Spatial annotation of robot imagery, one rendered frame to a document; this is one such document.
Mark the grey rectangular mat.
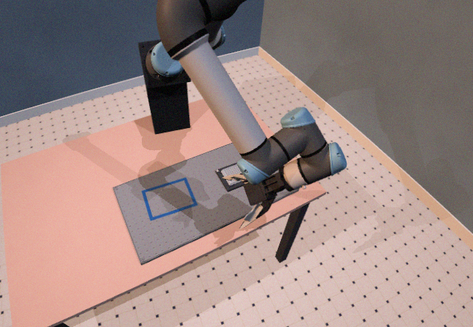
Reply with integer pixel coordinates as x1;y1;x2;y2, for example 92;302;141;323
113;143;254;265

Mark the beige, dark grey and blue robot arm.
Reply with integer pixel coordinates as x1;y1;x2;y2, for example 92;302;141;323
146;0;347;189

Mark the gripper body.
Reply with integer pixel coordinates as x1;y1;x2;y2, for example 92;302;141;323
242;166;295;206

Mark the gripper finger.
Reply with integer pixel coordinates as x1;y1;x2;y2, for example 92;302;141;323
240;200;274;229
222;173;247;181

